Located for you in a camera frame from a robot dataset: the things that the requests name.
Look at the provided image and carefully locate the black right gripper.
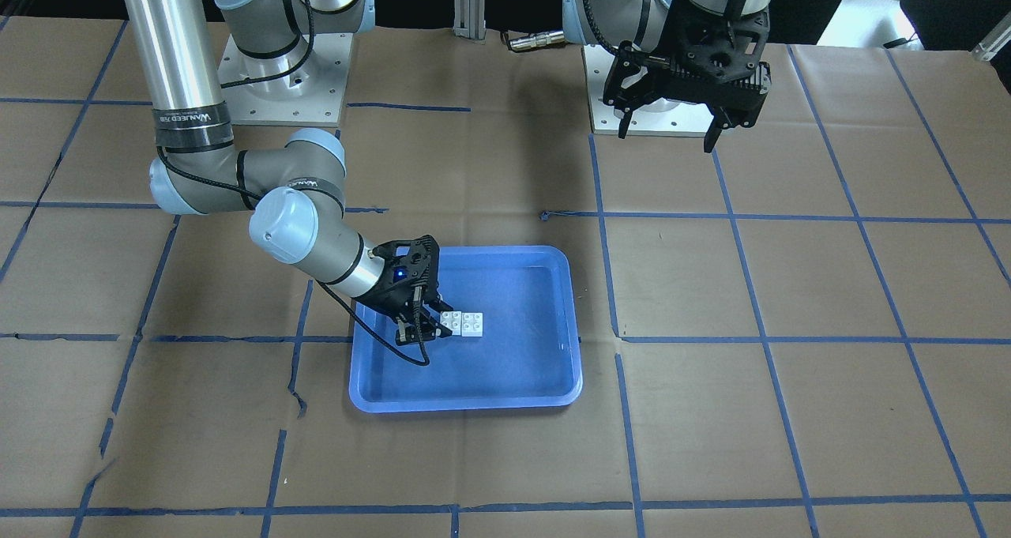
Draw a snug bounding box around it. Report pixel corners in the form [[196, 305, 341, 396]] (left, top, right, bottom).
[[354, 235, 453, 346]]

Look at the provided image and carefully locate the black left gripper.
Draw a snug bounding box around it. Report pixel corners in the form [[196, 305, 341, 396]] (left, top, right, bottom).
[[603, 0, 772, 153]]

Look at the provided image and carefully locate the white block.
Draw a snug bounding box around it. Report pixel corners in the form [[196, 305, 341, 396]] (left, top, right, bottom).
[[460, 312, 484, 337], [440, 310, 464, 336]]

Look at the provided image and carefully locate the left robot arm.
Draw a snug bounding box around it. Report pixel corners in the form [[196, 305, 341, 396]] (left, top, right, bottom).
[[562, 0, 772, 152]]

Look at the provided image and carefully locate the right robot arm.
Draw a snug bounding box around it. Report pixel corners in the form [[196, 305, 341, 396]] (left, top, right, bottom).
[[124, 0, 453, 346]]

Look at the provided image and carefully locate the blue plastic tray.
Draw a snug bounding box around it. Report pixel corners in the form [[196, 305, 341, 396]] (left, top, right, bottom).
[[349, 244, 584, 413]]

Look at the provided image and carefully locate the metal connector plug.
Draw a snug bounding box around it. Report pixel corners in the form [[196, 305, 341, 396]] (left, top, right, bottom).
[[499, 30, 567, 55]]

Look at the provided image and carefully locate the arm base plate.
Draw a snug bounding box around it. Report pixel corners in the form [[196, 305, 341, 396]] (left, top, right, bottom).
[[218, 33, 356, 130], [582, 44, 712, 137]]

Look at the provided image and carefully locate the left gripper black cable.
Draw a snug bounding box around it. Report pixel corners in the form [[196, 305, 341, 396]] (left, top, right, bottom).
[[577, 0, 633, 57]]

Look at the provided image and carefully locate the aluminium frame post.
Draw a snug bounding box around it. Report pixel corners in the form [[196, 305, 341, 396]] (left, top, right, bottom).
[[453, 0, 487, 43]]

